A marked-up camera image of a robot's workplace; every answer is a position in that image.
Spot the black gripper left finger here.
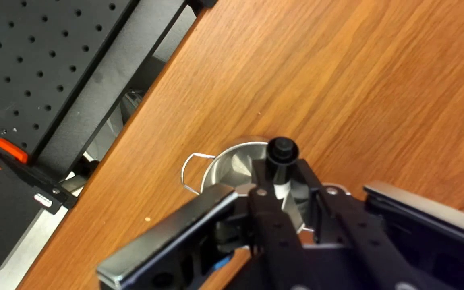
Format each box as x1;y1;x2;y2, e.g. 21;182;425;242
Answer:
95;160;304;290

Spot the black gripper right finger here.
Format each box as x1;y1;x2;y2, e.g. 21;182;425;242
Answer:
285;158;464;290

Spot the silver metal pot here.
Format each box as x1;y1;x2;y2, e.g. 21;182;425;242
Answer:
179;137;353;239

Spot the black orange bar clamp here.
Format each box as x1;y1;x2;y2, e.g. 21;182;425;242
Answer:
0;136;100;213

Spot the black perforated breadboard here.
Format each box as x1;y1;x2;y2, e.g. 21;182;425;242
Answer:
0;0;140;279

